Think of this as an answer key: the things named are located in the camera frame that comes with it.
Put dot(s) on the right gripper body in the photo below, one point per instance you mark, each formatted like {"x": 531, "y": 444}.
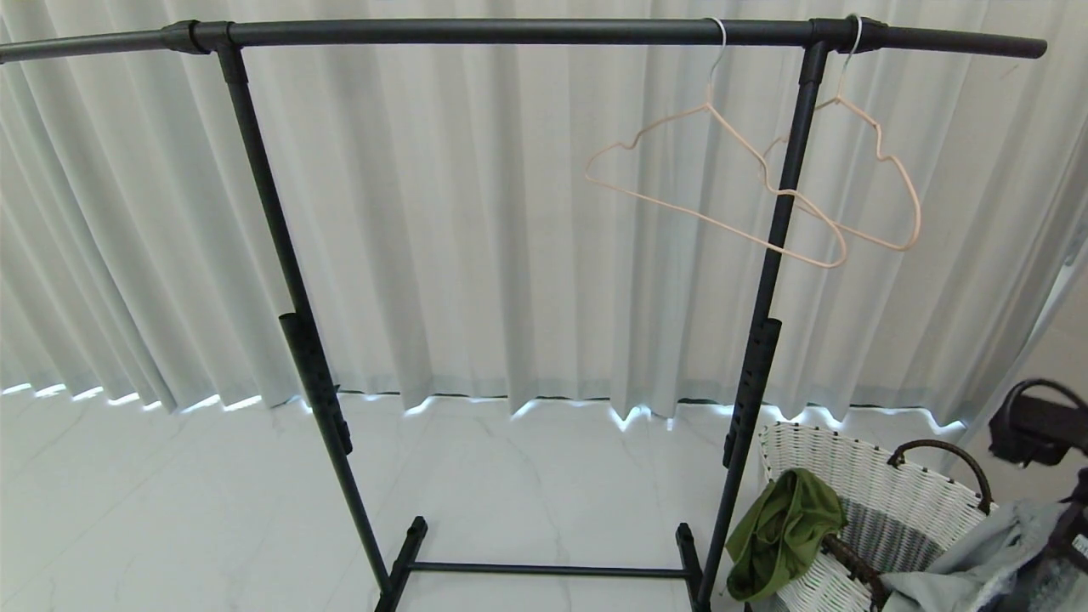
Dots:
{"x": 1073, "y": 510}

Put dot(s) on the pale grey shorts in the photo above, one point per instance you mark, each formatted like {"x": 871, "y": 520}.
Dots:
{"x": 977, "y": 552}

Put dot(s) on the white laundry basket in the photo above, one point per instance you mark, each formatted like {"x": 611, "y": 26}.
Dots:
{"x": 901, "y": 501}

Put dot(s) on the pink clothes hanger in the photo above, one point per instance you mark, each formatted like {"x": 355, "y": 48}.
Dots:
{"x": 837, "y": 99}
{"x": 708, "y": 106}

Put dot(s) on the black clothes rack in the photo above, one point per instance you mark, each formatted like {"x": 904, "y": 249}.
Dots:
{"x": 510, "y": 32}

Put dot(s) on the green garment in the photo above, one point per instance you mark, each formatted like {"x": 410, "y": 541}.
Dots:
{"x": 782, "y": 527}

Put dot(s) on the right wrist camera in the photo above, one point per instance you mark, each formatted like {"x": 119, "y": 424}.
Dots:
{"x": 1045, "y": 429}

